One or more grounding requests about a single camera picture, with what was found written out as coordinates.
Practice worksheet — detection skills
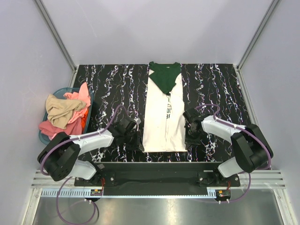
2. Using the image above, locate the orange garment in basket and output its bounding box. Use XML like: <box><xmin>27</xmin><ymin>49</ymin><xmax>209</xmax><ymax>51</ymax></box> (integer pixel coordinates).
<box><xmin>81</xmin><ymin>109</ymin><xmax>89</xmax><ymax>132</ymax></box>

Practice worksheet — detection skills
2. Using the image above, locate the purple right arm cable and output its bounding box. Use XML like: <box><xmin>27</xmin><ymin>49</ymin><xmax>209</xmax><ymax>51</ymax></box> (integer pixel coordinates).
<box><xmin>194</xmin><ymin>103</ymin><xmax>274</xmax><ymax>203</ymax></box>

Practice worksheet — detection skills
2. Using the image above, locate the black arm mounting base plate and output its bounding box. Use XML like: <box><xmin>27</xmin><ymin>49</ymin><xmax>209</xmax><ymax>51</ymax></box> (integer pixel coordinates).
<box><xmin>75</xmin><ymin>162</ymin><xmax>240</xmax><ymax>192</ymax></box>

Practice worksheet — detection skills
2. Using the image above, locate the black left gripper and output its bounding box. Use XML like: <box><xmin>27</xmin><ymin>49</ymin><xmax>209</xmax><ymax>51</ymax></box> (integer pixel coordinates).
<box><xmin>123</xmin><ymin>128</ymin><xmax>144</xmax><ymax>151</ymax></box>

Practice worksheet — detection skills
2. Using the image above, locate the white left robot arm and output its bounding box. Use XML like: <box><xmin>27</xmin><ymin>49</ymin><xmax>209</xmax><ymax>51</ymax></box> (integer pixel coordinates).
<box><xmin>37</xmin><ymin>117</ymin><xmax>144</xmax><ymax>186</ymax></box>

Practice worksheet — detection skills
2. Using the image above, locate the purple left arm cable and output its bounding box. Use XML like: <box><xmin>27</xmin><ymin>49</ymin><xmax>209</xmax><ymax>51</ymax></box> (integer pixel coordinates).
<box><xmin>39</xmin><ymin>105</ymin><xmax>139</xmax><ymax>225</ymax></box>

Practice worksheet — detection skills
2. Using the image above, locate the pink t-shirt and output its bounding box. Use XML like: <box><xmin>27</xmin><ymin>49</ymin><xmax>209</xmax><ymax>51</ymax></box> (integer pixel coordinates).
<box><xmin>38</xmin><ymin>82</ymin><xmax>91</xmax><ymax>140</ymax></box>

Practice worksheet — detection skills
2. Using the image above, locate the grey slotted cable duct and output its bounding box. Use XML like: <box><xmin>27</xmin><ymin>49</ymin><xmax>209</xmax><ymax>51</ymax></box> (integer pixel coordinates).
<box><xmin>41</xmin><ymin>188</ymin><xmax>218</xmax><ymax>198</ymax></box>

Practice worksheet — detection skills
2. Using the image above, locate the beige t-shirt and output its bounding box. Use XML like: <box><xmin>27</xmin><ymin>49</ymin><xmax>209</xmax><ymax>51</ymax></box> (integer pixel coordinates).
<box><xmin>45</xmin><ymin>94</ymin><xmax>86</xmax><ymax>129</ymax></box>

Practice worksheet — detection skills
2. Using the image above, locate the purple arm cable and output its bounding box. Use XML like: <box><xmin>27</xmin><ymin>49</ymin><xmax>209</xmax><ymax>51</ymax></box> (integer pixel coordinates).
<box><xmin>39</xmin><ymin>105</ymin><xmax>139</xmax><ymax>225</ymax></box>
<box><xmin>194</xmin><ymin>103</ymin><xmax>274</xmax><ymax>203</ymax></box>

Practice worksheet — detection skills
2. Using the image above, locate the cream and green t-shirt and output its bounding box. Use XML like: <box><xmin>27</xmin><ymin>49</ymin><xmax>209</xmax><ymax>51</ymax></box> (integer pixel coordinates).
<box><xmin>142</xmin><ymin>62</ymin><xmax>186</xmax><ymax>152</ymax></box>

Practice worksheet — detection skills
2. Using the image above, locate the aluminium frame post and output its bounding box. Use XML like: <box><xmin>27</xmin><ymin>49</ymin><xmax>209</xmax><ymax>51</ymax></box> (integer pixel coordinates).
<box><xmin>32</xmin><ymin>0</ymin><xmax>78</xmax><ymax>71</ymax></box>
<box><xmin>236</xmin><ymin>0</ymin><xmax>281</xmax><ymax>71</ymax></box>

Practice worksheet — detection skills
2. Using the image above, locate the left aluminium frame post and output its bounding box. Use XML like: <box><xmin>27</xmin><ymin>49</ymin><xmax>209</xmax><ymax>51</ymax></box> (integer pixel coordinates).
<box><xmin>32</xmin><ymin>0</ymin><xmax>78</xmax><ymax>71</ymax></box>

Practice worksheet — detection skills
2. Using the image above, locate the right aluminium frame post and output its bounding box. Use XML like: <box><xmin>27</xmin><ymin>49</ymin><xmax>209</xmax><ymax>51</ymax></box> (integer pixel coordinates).
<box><xmin>236</xmin><ymin>0</ymin><xmax>281</xmax><ymax>71</ymax></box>

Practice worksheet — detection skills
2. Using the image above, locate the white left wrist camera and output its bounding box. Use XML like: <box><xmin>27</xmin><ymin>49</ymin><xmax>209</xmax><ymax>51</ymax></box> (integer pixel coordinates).
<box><xmin>134</xmin><ymin>118</ymin><xmax>141</xmax><ymax>126</ymax></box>

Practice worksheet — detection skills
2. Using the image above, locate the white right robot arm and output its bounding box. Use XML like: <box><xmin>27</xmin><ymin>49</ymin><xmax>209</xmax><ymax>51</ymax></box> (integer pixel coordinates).
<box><xmin>183</xmin><ymin>108</ymin><xmax>273</xmax><ymax>186</ymax></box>

